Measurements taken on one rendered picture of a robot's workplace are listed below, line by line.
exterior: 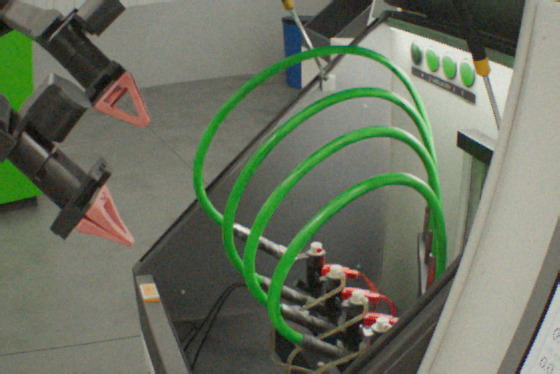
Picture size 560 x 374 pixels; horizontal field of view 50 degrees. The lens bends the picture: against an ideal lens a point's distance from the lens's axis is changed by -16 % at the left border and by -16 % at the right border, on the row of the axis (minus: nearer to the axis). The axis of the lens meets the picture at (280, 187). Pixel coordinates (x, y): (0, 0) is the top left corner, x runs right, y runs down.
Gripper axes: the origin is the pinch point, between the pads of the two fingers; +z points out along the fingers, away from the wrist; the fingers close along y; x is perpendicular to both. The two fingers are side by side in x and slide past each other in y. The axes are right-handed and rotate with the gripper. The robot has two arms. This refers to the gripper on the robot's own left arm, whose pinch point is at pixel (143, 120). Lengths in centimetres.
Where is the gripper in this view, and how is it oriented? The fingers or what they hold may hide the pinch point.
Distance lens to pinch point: 95.9
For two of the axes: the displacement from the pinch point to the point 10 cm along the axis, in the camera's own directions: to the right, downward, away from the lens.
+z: 7.1, 6.8, 1.6
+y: -1.2, -1.1, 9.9
